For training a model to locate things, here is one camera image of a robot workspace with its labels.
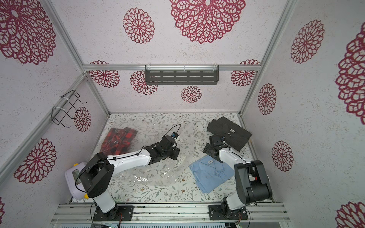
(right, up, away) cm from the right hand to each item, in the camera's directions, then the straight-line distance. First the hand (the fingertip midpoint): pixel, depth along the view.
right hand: (211, 150), depth 94 cm
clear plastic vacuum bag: (-28, -13, -7) cm, 32 cm away
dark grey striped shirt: (+20, +9, +11) cm, 25 cm away
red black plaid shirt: (-65, +5, +6) cm, 66 cm away
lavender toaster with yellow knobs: (-79, -11, -17) cm, 82 cm away
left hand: (-22, +1, -5) cm, 23 cm away
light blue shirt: (-3, -12, -9) cm, 15 cm away
